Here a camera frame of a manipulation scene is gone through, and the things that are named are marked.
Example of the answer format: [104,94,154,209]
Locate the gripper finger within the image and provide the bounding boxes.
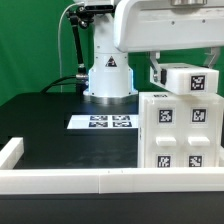
[149,51,167,84]
[204,47,221,68]

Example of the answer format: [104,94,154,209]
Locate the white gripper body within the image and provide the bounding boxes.
[114,0,224,52]

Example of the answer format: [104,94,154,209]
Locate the small white cabinet top block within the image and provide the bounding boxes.
[150,63,219,95]

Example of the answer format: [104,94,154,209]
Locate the white cabinet body box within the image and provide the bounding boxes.
[137,92,224,168]

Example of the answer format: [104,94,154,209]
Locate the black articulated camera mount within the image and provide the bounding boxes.
[65,4,118,82]

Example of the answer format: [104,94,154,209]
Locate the white hanging cable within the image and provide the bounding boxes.
[57,2,86,94]

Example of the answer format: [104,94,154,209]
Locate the flat white tagged base plate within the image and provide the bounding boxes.
[67,114,138,130]

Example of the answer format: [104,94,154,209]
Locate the black floor cables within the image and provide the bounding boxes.
[40,75,89,94]

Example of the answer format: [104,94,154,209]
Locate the white U-shaped fence frame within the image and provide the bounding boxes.
[0,137,224,195]

